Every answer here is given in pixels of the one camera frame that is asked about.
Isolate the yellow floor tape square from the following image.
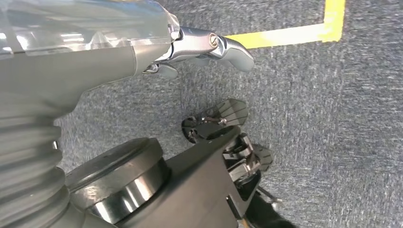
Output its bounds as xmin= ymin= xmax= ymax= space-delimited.
xmin=225 ymin=0 xmax=346 ymax=50

